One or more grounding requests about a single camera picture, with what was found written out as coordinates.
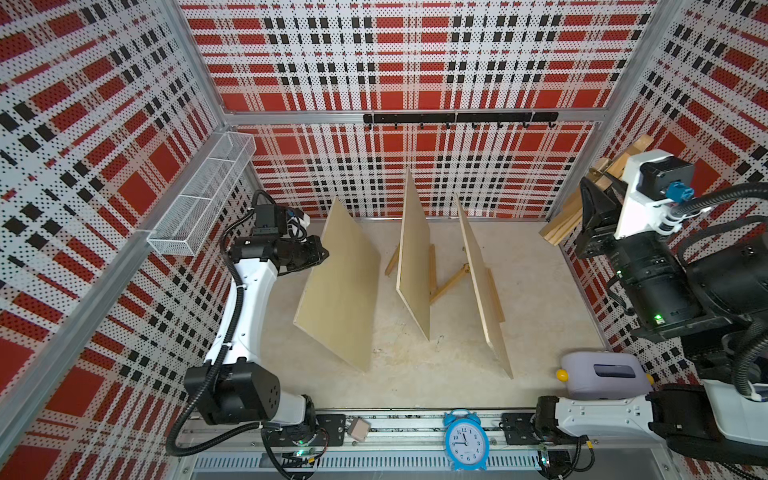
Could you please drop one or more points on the blue alarm clock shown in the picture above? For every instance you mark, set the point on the blue alarm clock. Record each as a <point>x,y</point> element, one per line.
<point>466,442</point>

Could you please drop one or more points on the wooden board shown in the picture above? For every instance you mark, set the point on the wooden board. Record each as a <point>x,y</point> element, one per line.
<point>413,269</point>
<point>337,306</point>
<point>492,331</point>

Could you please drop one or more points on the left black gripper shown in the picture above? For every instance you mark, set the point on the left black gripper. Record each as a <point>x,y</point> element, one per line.
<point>315,254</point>

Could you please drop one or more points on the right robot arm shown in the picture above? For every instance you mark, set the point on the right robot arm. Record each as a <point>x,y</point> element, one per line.
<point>716,306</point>

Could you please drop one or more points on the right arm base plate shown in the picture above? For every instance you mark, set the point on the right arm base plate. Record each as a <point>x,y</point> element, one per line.
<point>518,428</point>

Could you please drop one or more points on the small brown square block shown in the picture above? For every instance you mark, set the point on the small brown square block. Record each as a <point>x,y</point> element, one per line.
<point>358,429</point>

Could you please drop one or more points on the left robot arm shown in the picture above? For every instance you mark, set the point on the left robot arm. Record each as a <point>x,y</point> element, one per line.
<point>232,392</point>

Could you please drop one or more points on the lavender toaster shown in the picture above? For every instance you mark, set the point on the lavender toaster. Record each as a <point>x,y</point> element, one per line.
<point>592,375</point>

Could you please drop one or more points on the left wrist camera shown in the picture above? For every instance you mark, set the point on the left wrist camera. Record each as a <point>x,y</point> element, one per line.
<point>280,221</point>

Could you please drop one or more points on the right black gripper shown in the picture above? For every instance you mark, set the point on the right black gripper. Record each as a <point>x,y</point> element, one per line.
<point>598,214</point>

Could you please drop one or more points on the white wire mesh basket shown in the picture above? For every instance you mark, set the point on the white wire mesh basket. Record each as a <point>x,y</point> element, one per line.
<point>216,168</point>

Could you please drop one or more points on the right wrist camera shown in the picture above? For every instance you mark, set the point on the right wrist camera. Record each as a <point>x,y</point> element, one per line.
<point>656,182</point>

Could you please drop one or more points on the right wooden easel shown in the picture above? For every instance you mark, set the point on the right wooden easel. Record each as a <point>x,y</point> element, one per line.
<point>495,297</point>

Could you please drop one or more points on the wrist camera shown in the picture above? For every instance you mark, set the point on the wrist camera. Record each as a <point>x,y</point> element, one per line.
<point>280,221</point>
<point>656,182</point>

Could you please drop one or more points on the black hook rail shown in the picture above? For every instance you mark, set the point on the black hook rail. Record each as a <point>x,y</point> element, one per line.
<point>524,118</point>

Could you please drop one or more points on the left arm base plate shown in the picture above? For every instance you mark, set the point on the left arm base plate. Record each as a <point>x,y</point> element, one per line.
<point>330,429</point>

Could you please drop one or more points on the small wooden easel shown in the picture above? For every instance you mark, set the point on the small wooden easel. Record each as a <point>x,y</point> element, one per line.
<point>599,178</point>

